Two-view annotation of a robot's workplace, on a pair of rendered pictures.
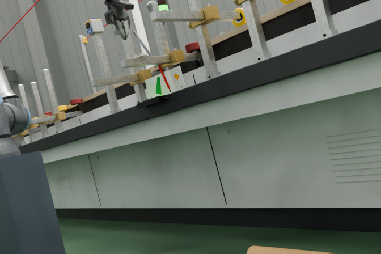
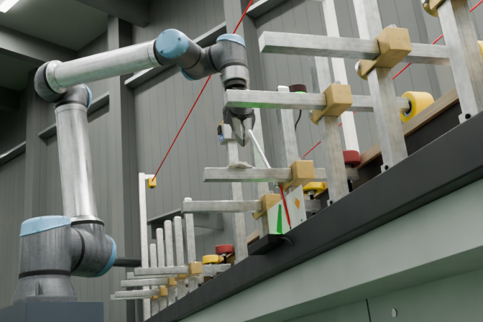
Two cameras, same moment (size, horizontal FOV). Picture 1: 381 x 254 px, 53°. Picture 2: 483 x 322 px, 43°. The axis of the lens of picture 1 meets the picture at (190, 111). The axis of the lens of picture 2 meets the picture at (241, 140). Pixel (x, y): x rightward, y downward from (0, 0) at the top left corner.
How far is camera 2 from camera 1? 0.55 m
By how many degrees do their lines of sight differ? 30
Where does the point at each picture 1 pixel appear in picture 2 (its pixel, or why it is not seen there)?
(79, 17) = (312, 139)
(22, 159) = (68, 309)
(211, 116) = (337, 274)
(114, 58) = not seen: hidden behind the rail
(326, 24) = (471, 95)
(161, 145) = not seen: outside the picture
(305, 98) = (454, 242)
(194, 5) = (318, 86)
